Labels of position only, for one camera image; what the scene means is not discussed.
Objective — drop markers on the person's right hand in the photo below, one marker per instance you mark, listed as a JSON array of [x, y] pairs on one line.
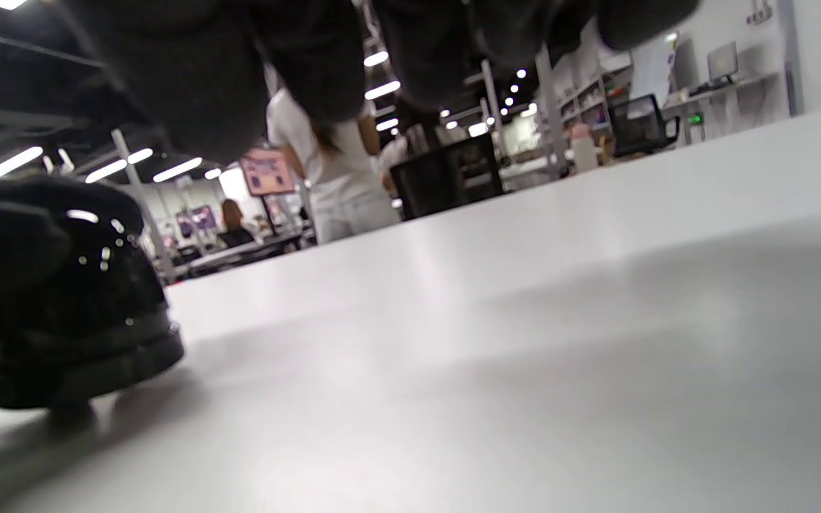
[[189, 71]]

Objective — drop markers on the person's left hand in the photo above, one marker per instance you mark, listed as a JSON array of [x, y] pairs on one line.
[[4, 242]]

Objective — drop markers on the black dice shaker cover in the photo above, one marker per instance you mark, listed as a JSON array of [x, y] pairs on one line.
[[111, 285]]

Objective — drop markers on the black dice shaker base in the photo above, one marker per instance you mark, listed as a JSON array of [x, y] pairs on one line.
[[97, 363]]

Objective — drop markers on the pink screen monitor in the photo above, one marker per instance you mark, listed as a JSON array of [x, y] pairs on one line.
[[268, 172]]

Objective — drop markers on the purple screen monitor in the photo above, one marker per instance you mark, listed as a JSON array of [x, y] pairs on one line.
[[197, 219]]

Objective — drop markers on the ceiling strip lights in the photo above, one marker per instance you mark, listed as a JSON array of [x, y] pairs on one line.
[[382, 90]]

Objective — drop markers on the black office chair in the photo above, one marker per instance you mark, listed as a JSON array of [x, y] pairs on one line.
[[446, 178]]

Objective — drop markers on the white shelving unit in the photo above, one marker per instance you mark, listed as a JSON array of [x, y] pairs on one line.
[[589, 100]]

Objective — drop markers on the white bottle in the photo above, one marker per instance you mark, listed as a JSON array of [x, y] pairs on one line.
[[584, 153]]

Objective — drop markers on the black mesh chair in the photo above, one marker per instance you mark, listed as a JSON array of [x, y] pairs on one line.
[[638, 125]]

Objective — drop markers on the grey desktop monitor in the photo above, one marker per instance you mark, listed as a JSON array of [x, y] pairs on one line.
[[723, 63]]

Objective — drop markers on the white wall desk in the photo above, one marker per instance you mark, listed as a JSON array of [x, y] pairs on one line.
[[731, 85]]

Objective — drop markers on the grey wall conduit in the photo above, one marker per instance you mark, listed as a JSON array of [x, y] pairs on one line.
[[789, 64]]

